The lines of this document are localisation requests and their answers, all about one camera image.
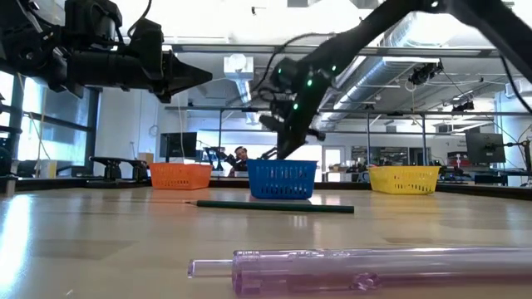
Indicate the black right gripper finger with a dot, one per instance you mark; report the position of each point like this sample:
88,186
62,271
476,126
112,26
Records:
291,145

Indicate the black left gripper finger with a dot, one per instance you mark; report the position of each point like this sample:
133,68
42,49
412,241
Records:
185,76

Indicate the orange plastic basket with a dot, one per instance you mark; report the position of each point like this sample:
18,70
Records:
180,176

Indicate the yellow plastic basket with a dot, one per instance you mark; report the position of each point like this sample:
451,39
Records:
403,179

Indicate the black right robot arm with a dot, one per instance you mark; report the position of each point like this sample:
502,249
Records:
365,29

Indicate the black monitor on arm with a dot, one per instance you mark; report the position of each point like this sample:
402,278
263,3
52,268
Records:
485,147

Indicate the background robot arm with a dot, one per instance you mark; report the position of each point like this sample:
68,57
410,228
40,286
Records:
216,155

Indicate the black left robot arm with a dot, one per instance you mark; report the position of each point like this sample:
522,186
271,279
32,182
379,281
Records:
104,70

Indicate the blue plastic basket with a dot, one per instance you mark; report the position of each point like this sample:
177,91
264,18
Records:
282,178

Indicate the person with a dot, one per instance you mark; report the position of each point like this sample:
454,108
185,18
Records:
240,157

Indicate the grey overhead rig crossbeam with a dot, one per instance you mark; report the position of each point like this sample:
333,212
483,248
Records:
241,49

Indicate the long dark green pencil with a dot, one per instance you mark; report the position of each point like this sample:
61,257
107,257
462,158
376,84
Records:
274,206

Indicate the black computer monitor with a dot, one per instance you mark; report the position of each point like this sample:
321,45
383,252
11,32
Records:
178,144

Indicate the cardboard box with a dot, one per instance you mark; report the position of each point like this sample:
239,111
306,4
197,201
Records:
146,157

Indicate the yellow box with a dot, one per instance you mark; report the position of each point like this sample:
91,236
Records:
47,168

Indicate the clear purple pen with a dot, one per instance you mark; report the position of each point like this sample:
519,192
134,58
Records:
374,268

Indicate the black neighbouring rig frame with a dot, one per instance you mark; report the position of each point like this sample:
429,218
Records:
232,109

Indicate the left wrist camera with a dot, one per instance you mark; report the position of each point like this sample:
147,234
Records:
93,18

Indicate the black ceiling-hung camera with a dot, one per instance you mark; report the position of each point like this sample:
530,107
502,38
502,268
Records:
425,74

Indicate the black table frame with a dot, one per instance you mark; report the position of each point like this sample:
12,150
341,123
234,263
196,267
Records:
62,182

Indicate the white wall air unit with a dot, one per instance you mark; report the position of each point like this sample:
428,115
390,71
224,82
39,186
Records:
517,87

